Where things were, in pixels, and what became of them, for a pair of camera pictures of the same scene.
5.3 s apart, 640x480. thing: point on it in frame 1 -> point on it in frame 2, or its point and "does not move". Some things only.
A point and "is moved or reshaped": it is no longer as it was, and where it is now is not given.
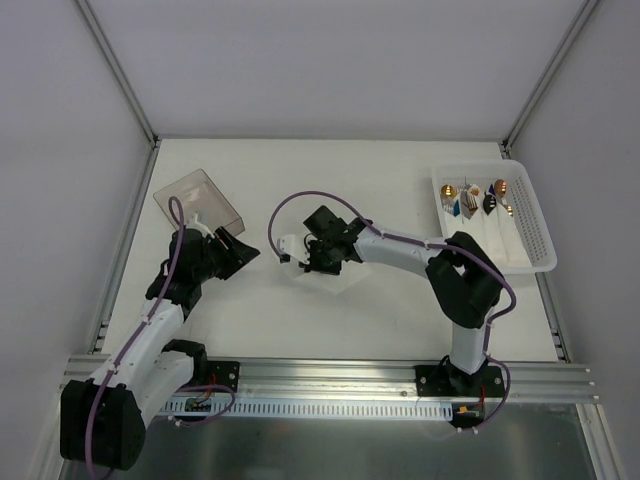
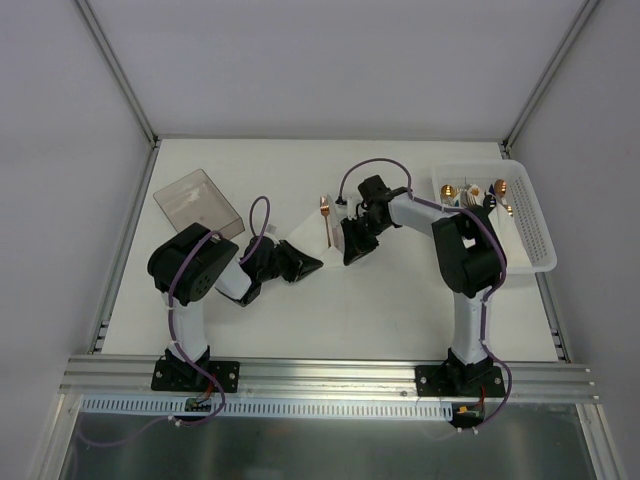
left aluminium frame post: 119,72 does not move
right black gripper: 320,255 -> 357,230
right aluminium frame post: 572,35 does not move
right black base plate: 449,381 does not move
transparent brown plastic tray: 200,198 does not move
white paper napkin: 350,274 is moved or reshaped
